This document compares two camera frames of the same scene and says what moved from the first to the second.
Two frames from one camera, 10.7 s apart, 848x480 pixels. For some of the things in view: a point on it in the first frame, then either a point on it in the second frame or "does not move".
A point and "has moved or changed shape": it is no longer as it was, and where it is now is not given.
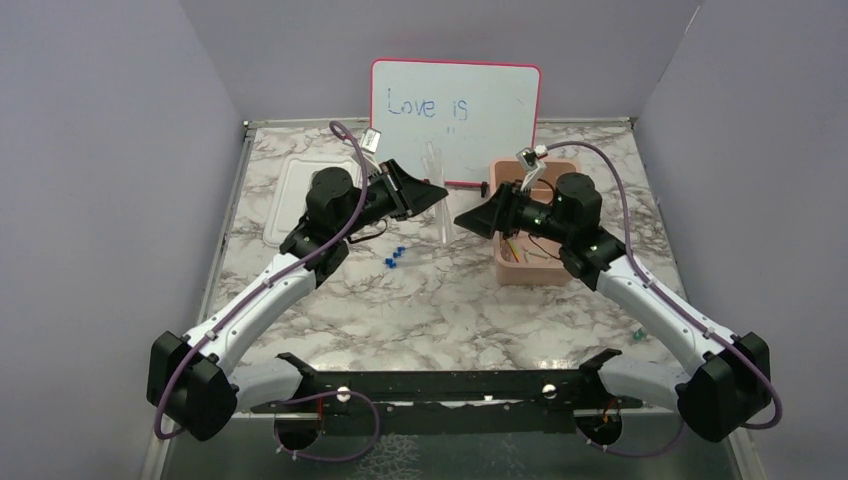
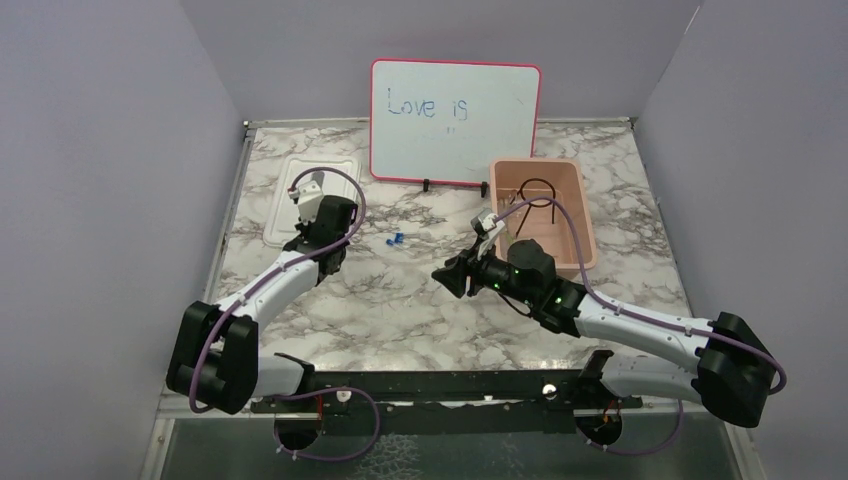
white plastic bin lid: x=291 y=193 does not move
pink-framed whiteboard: x=449 y=121 does not move
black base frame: x=520 y=402 does not move
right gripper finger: x=483 y=219 to x=454 y=276
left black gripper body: x=383 y=196 to x=304 y=229
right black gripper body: x=524 y=214 to x=493 y=272
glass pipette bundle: x=433 y=162 has moved or changed shape
